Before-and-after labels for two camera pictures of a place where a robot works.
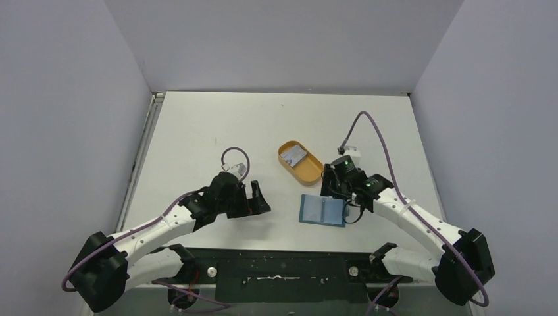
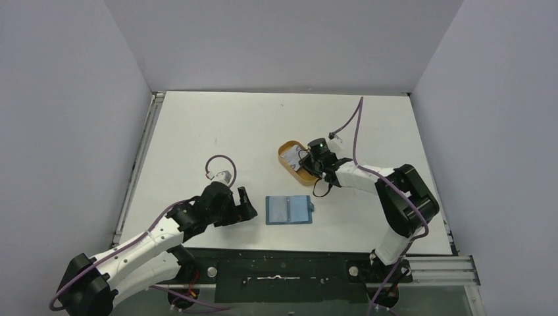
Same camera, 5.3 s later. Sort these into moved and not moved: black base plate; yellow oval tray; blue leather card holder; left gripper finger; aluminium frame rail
Moved: blue leather card holder; left gripper finger
Not moved: yellow oval tray; aluminium frame rail; black base plate
